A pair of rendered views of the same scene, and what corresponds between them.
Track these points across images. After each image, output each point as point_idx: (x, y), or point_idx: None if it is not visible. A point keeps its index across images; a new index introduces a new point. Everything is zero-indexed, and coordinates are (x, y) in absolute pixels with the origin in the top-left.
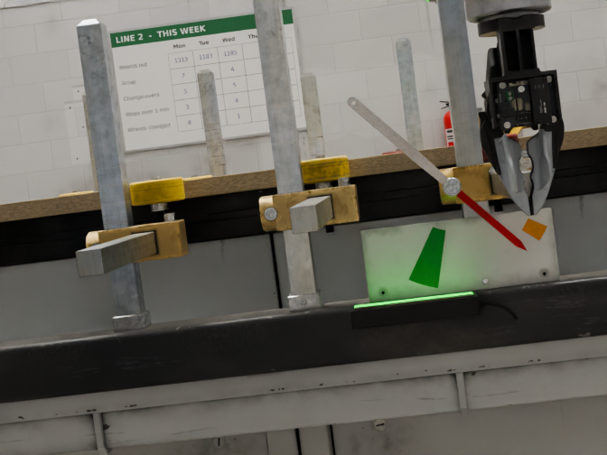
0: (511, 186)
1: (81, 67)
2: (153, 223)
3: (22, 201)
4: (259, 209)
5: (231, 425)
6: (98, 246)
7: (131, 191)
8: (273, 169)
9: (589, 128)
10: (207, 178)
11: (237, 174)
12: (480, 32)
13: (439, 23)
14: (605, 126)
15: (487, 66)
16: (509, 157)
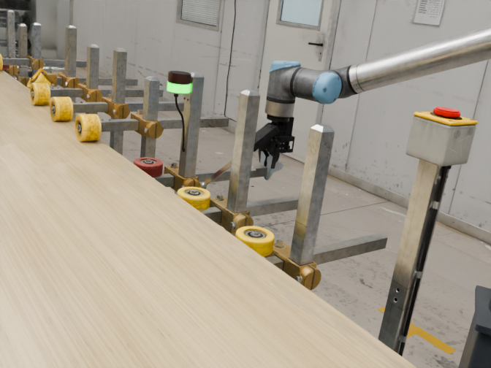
0: (275, 171)
1: (329, 159)
2: (281, 252)
3: (312, 292)
4: (253, 221)
5: None
6: (367, 239)
7: (272, 244)
8: (195, 208)
9: (112, 149)
10: (219, 225)
11: (208, 217)
12: (287, 120)
13: (193, 106)
14: (109, 147)
15: (272, 131)
16: (279, 161)
